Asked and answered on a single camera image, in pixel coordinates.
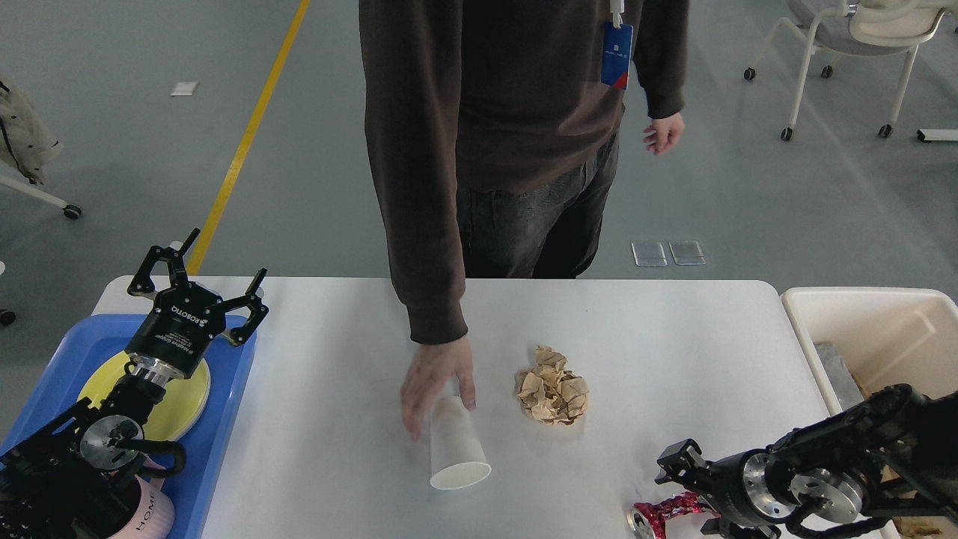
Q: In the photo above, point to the person's right hand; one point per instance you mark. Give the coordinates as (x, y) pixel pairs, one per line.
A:
(432, 366)

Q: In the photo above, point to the beige plastic bin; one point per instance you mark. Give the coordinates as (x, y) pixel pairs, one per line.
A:
(885, 336)

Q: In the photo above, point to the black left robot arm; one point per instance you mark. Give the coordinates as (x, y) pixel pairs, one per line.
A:
(125, 432)

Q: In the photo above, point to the blue plastic tray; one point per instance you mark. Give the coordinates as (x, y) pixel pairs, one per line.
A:
(87, 346)

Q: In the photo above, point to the beige jacket on chair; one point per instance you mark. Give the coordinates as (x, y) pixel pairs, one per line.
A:
(26, 143)

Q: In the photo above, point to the person's left hand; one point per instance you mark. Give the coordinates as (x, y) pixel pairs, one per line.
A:
(663, 134)

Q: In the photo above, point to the white paper cup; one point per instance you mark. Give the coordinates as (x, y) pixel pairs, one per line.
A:
(457, 459)

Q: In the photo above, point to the aluminium foil tray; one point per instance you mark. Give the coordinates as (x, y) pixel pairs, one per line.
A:
(846, 389)

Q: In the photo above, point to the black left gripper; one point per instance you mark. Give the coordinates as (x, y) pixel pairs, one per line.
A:
(177, 329)

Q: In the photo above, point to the crushed red can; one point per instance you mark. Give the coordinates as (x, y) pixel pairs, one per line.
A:
(649, 520)

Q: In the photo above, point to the white chair leg with wheel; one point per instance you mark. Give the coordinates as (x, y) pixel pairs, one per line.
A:
(70, 211)

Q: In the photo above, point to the crumpled brown paper ball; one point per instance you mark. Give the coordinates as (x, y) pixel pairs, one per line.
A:
(550, 393)

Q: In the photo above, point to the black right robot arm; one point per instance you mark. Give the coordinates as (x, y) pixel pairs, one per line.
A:
(893, 455)

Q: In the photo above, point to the yellow plate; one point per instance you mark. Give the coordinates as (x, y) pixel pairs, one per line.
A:
(102, 381)

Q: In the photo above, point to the person in dark clothes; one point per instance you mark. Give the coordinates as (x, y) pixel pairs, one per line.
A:
(493, 96)

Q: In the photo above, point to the blue id badge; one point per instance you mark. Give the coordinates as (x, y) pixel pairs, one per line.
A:
(617, 41)

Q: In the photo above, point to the pink mug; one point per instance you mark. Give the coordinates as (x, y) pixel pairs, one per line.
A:
(152, 514)

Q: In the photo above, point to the white wheeled chair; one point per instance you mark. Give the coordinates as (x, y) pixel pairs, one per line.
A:
(856, 29)

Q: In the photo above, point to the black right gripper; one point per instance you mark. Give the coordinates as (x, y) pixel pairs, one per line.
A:
(737, 486)

